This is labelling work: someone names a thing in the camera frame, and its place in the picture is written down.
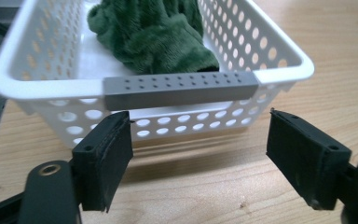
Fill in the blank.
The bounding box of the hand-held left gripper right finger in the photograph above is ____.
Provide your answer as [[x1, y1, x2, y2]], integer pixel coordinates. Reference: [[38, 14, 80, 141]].
[[266, 107, 352, 211]]

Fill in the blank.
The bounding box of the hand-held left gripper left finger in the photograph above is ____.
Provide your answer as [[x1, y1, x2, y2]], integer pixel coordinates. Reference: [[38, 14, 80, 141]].
[[71, 110, 134, 214]]

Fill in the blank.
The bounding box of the green plush cloth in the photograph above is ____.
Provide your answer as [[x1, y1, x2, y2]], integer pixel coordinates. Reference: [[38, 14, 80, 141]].
[[87, 0, 220, 75]]

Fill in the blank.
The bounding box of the white perforated plastic basket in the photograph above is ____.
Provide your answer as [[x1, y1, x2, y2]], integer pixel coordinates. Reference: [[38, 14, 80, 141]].
[[0, 0, 315, 149]]

